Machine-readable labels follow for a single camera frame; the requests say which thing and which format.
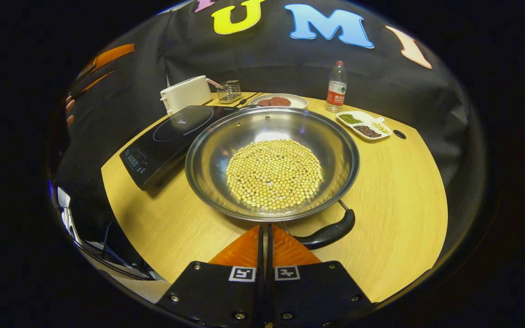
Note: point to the white round plate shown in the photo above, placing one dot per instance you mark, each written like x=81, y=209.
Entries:
x=299, y=101

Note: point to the pile of pale yellow beans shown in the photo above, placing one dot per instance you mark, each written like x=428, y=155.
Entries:
x=381, y=128

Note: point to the black induction cooktop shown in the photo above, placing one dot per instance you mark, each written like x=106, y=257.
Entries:
x=167, y=141

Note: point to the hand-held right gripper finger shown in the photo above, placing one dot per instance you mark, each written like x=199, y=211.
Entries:
x=261, y=259
x=269, y=259

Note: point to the black backdrop cloth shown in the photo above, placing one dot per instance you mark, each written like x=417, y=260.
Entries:
x=262, y=64

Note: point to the pile of soybeans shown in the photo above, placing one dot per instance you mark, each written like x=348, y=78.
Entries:
x=274, y=175

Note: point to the dark metal-framed furniture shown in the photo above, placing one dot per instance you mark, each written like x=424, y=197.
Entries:
x=103, y=237

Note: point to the pink straw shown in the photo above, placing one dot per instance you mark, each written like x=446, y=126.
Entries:
x=214, y=83

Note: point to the pile of dark red beans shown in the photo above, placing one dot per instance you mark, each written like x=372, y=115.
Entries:
x=367, y=131

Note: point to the white toaster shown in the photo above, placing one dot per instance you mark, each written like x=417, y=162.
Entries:
x=186, y=93

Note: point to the plastic water bottle red label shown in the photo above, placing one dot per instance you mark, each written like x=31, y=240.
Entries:
x=336, y=91

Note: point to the brown meat patty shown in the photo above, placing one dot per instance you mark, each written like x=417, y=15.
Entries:
x=264, y=103
x=280, y=101

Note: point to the white divided dish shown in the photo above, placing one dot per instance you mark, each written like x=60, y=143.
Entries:
x=363, y=123

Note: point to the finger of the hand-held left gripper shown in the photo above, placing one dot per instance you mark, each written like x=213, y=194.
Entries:
x=94, y=84
x=112, y=53

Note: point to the pile of green beans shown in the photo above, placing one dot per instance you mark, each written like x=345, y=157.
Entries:
x=350, y=119

